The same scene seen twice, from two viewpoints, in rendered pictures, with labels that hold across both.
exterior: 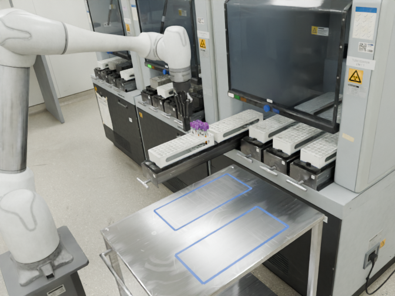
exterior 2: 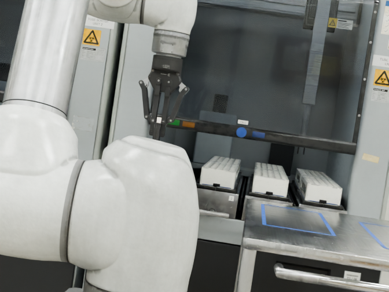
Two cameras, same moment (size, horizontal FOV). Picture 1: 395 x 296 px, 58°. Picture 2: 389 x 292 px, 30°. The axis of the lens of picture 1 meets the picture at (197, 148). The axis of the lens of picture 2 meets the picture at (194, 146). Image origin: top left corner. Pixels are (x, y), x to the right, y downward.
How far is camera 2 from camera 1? 1.55 m
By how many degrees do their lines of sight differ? 56
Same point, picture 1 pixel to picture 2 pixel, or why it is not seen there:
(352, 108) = (378, 118)
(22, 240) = (191, 227)
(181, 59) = (193, 18)
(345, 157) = (365, 187)
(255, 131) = (219, 171)
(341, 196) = not seen: hidden behind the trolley
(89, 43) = not seen: outside the picture
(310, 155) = (325, 189)
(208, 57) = (103, 60)
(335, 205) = not seen: hidden behind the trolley
